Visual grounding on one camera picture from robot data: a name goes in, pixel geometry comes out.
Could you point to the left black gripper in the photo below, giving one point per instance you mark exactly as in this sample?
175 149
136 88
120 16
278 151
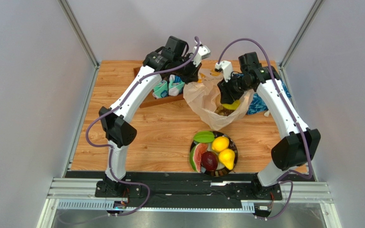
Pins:
193 76

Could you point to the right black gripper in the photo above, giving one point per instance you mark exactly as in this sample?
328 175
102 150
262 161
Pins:
227 94

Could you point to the translucent white plastic bag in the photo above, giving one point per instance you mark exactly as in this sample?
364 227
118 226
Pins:
204 98

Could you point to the green fake starfruit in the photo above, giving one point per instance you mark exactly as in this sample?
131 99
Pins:
204 137

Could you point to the yellow fake lemon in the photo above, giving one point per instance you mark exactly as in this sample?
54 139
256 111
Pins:
220 144

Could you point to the yellow fake pear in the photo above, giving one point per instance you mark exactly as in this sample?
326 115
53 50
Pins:
227 158

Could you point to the dark red fake apple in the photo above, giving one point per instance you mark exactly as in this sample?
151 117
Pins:
210 161

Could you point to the fake watermelon slice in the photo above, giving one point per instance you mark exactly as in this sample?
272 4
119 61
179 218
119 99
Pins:
196 156

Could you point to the yellow fake banana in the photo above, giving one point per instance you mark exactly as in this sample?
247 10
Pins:
232 106

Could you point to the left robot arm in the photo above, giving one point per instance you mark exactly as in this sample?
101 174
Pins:
171 59

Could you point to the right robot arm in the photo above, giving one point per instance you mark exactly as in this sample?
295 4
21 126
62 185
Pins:
298 143

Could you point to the brown fake grapes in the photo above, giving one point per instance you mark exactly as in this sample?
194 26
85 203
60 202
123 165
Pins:
222 111

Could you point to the teal white sock bundle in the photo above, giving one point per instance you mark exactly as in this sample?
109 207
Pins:
171 87

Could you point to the blue patterned cloth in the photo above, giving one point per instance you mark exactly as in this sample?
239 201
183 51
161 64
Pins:
257 105

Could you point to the brown wooden organizer tray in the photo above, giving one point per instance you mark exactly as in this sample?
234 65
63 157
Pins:
160 101

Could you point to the black rimmed beige plate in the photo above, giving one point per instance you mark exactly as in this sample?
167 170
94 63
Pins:
221 170

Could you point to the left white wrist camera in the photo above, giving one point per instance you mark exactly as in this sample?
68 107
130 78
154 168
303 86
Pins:
203 53

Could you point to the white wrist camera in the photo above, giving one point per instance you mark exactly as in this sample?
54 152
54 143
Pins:
203 53
226 68

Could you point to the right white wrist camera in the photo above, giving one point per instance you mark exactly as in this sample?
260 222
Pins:
226 68

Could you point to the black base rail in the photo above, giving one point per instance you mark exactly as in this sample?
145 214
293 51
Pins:
177 190

